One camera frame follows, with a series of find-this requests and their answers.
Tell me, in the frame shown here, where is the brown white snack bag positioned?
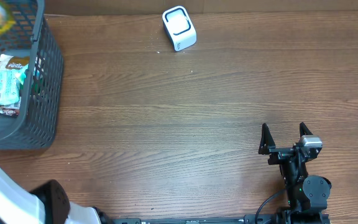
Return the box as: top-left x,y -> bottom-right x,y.
0,54 -> 29,116

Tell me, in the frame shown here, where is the grey plastic basket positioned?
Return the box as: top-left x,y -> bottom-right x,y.
0,1 -> 64,150

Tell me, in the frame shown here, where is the white barcode scanner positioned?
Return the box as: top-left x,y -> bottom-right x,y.
162,6 -> 197,52

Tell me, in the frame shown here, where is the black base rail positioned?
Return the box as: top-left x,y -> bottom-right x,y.
111,214 -> 318,224

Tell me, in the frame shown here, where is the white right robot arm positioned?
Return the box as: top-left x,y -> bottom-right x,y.
254,123 -> 332,224

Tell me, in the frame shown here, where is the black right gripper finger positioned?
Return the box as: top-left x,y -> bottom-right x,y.
299,122 -> 313,137
258,123 -> 276,155

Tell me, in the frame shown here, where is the teal snack packet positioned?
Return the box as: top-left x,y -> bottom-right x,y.
0,69 -> 26,106

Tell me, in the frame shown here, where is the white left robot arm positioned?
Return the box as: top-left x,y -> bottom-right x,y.
0,168 -> 111,224

